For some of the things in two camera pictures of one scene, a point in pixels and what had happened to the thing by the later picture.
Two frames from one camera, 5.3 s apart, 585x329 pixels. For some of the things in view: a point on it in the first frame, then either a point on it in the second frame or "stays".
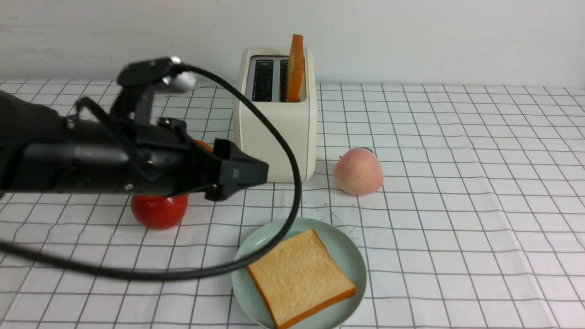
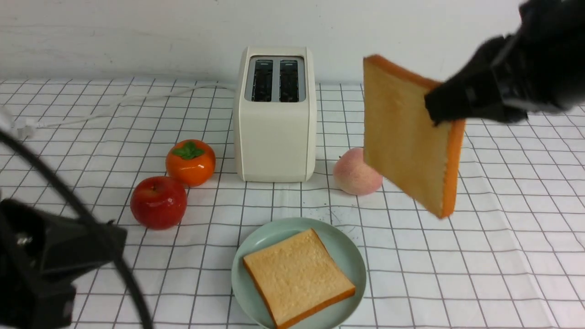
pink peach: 358,171 stays
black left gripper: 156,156 to 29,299
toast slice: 299,276 stays
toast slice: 296,69 to 401,144
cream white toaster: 261,79 stays
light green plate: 334,315 stays
